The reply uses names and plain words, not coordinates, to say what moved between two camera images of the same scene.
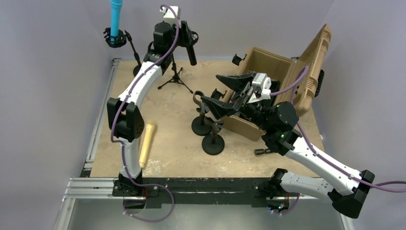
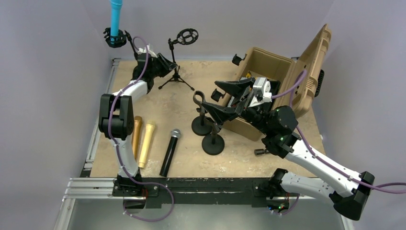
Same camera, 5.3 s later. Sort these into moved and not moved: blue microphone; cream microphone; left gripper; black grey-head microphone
Moved: black grey-head microphone; left gripper
Not moved: cream microphone; blue microphone
